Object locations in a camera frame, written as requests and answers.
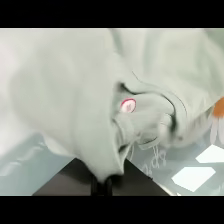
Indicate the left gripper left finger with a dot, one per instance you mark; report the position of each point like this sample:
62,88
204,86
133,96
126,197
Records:
71,183

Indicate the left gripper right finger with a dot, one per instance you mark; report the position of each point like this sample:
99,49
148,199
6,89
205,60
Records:
136,183

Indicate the pale green shirt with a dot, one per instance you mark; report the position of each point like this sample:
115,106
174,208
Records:
73,90

